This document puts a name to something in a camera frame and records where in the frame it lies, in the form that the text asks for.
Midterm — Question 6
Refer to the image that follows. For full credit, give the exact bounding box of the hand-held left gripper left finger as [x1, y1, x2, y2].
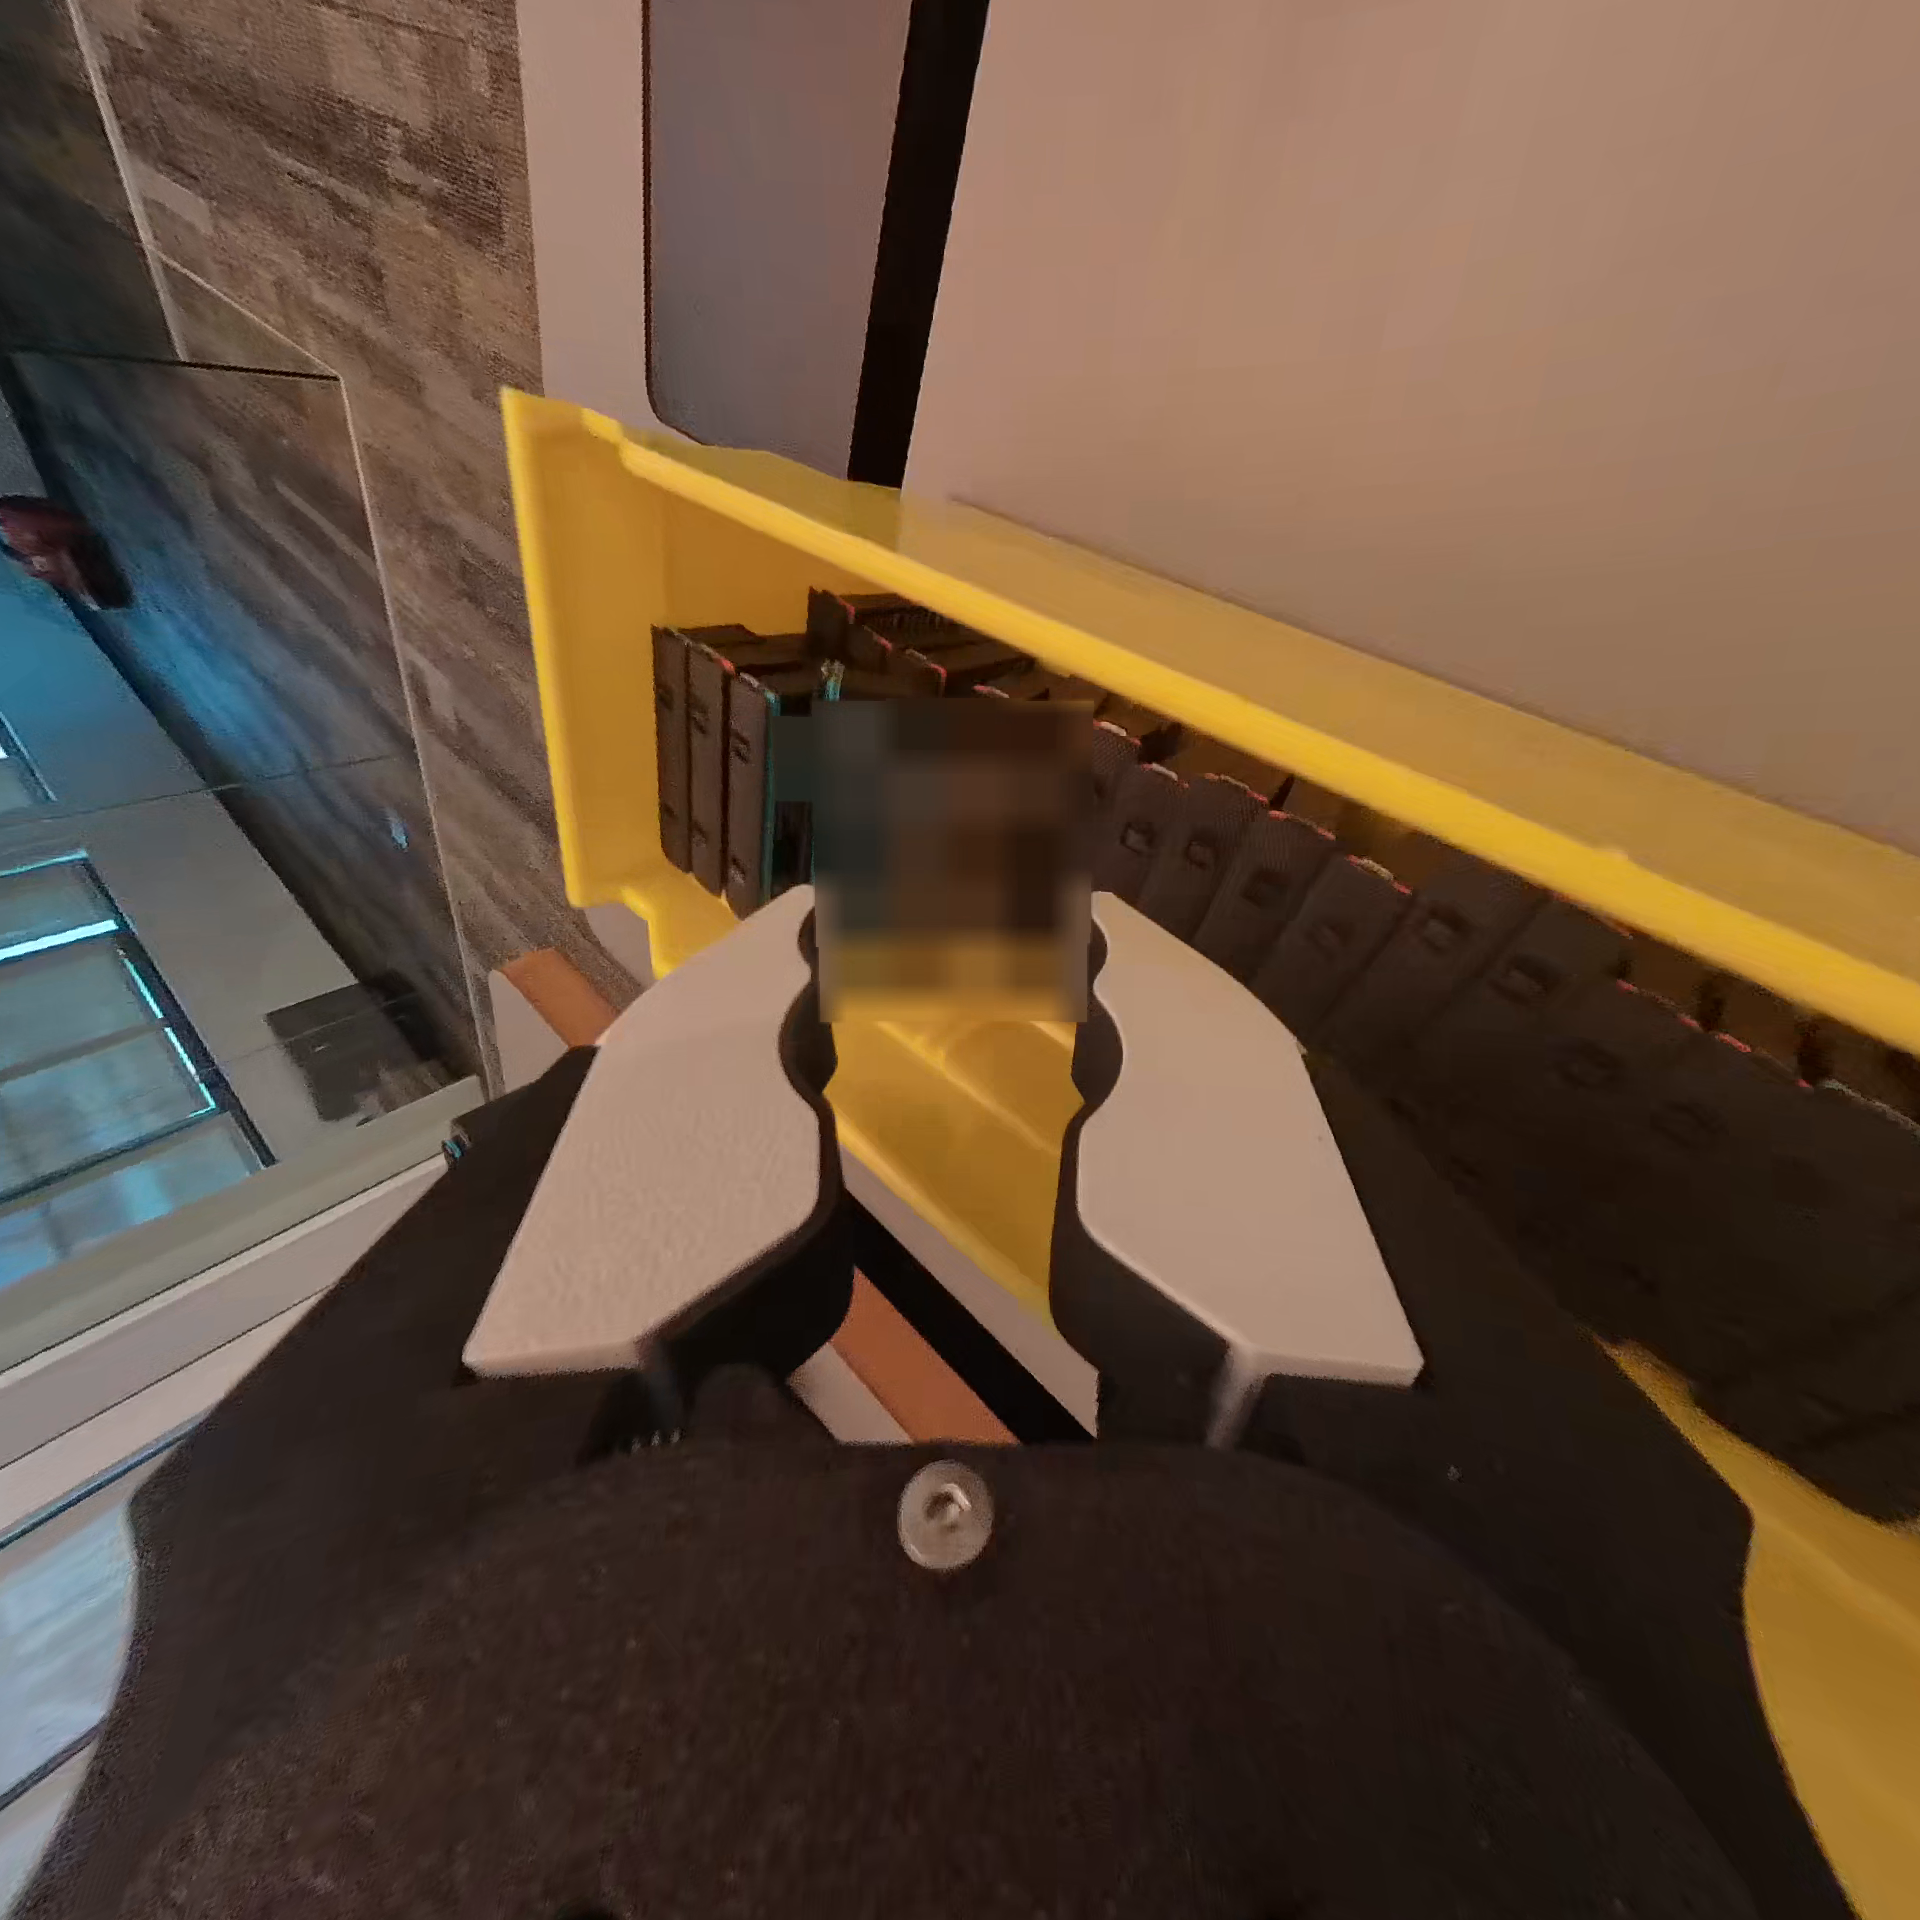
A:
[463, 883, 855, 1448]

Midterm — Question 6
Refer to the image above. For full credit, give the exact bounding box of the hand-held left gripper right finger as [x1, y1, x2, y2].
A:
[1046, 892, 1427, 1448]

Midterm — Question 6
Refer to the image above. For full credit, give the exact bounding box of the row of black batteries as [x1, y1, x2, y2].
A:
[647, 585, 1920, 1527]

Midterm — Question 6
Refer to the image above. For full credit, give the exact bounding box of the yellow plastic bin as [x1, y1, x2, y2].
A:
[499, 387, 1920, 1920]

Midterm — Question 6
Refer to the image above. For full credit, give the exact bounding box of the small red floor object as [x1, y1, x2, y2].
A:
[0, 495, 132, 615]

